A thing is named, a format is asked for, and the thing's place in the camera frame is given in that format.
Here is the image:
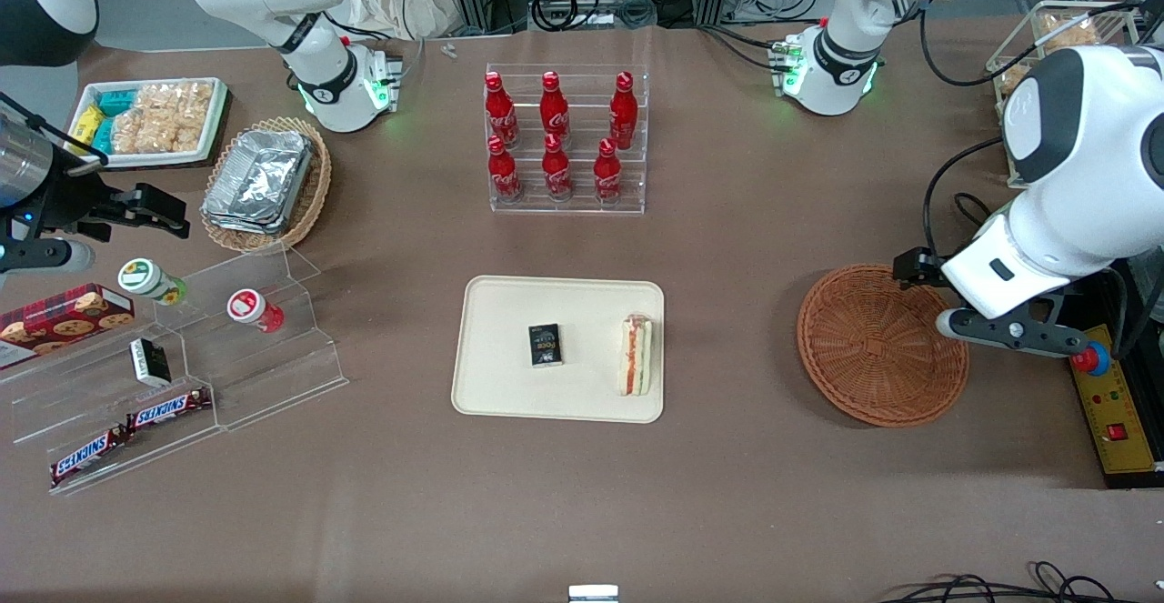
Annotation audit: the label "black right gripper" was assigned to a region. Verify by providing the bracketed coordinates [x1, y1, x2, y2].
[36, 176, 190, 238]

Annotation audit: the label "triangle sandwich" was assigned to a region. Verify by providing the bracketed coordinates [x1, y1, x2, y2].
[619, 314, 655, 397]

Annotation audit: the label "white rectangular snack tray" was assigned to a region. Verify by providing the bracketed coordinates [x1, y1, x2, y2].
[68, 77, 228, 170]

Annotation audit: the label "dark board under snack tray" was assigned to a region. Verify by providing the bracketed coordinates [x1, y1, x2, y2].
[77, 85, 235, 174]

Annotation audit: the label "aluminium foil tray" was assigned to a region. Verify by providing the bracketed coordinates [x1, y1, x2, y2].
[202, 207, 287, 236]
[205, 130, 315, 226]

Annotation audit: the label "round brown wicker basket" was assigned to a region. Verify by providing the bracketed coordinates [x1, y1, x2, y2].
[798, 264, 970, 428]

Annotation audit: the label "oval light wicker basket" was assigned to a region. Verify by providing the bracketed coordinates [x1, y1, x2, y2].
[200, 116, 333, 254]

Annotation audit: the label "beige plastic tray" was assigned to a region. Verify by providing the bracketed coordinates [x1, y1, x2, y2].
[452, 276, 665, 424]

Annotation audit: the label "green sunflower snack jar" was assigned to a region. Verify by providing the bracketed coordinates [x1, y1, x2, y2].
[117, 257, 188, 306]

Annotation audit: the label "clear bag of crackers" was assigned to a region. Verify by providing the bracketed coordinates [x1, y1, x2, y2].
[155, 112, 208, 154]
[109, 112, 160, 154]
[132, 85, 215, 117]
[1044, 14, 1103, 51]

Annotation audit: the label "yellow control panel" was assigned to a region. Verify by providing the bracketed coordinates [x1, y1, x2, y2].
[1069, 324, 1160, 475]

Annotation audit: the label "black tabletop machine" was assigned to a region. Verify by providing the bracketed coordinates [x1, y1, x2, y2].
[1059, 257, 1164, 490]

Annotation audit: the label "red strawberry snack jar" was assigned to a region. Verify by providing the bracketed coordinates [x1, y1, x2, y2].
[226, 288, 285, 334]

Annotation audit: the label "red tartan cookie box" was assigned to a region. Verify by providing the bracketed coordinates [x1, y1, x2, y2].
[0, 284, 135, 369]

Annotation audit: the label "black and white small box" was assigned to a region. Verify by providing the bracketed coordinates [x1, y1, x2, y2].
[129, 337, 172, 388]

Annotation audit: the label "clear acrylic stepped shelf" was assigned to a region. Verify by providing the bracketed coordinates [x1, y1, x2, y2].
[153, 244, 349, 431]
[0, 307, 221, 497]

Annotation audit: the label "brown Snickers bar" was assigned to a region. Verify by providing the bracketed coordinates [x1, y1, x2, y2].
[49, 426, 130, 487]
[125, 387, 213, 431]

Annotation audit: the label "red cola bottle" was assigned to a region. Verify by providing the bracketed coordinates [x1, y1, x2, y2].
[593, 137, 624, 206]
[541, 133, 574, 202]
[485, 71, 519, 149]
[609, 71, 639, 151]
[487, 135, 524, 204]
[540, 71, 571, 142]

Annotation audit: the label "small black card box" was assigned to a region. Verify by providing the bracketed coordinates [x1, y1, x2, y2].
[528, 323, 564, 368]

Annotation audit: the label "clear acrylic bottle rack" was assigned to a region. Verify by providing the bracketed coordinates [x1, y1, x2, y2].
[485, 64, 650, 216]

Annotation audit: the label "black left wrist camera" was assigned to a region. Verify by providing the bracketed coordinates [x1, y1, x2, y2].
[894, 248, 947, 287]

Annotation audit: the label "black machine power cable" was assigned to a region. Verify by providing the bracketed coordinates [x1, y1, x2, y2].
[953, 192, 1001, 240]

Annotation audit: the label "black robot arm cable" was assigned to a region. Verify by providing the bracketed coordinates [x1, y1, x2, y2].
[918, 0, 1038, 263]

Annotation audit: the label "black cables at table edge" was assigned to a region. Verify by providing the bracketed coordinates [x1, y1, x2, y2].
[878, 562, 1129, 603]

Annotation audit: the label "white wire basket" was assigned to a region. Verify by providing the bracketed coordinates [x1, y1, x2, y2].
[987, 1, 1142, 190]

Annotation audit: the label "coiled black cable bundle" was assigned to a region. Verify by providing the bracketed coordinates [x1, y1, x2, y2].
[532, 0, 657, 31]

